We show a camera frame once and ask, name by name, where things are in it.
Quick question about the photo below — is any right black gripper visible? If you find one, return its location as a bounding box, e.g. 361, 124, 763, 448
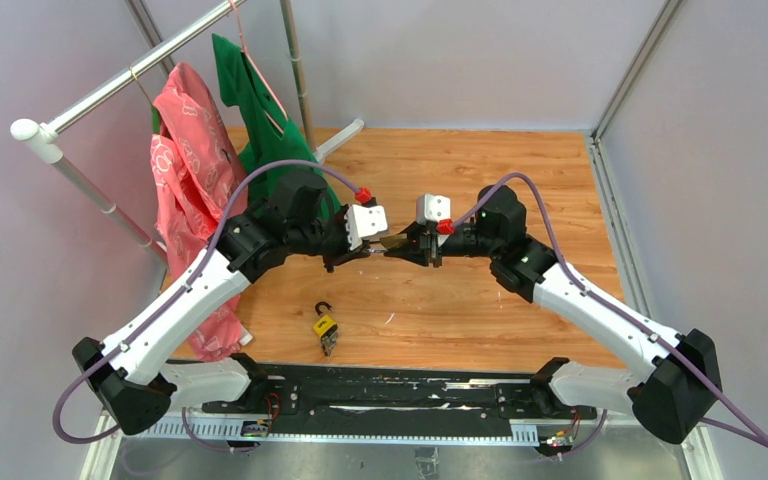
385, 223, 497, 269

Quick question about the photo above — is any brass padlock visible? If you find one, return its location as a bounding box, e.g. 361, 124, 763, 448
367, 234, 409, 254

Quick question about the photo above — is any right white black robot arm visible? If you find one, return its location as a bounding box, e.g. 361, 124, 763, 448
382, 186, 721, 444

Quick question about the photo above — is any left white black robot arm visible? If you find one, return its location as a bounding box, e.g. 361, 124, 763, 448
72, 168, 388, 435

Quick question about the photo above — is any yellow black padlock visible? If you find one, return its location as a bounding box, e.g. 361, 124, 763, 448
312, 301, 339, 357

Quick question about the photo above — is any green garment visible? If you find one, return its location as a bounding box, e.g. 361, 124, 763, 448
211, 33, 342, 217

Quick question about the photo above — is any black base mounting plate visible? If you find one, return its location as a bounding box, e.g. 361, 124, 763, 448
202, 363, 597, 441

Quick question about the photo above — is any pink patterned garment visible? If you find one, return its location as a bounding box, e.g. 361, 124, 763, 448
148, 61, 254, 364

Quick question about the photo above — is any pink clothes hanger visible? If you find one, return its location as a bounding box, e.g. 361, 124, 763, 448
226, 0, 290, 134

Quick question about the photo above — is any white metal clothes rack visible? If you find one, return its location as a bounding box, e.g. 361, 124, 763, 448
9, 0, 366, 266

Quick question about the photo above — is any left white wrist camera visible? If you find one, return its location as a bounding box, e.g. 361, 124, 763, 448
345, 205, 389, 250

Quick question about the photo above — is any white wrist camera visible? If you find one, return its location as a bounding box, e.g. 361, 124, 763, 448
345, 205, 389, 250
415, 193, 451, 225

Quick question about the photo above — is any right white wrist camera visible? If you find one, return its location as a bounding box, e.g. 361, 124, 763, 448
415, 193, 451, 225

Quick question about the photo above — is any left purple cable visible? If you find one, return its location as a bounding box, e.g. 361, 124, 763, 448
51, 159, 373, 455

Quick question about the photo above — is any purple cable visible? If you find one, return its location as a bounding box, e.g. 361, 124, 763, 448
436, 172, 768, 463
51, 159, 373, 455

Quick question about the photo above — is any aluminium frame rail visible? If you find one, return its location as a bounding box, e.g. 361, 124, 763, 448
586, 0, 685, 305

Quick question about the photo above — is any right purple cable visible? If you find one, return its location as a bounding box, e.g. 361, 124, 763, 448
436, 172, 768, 463

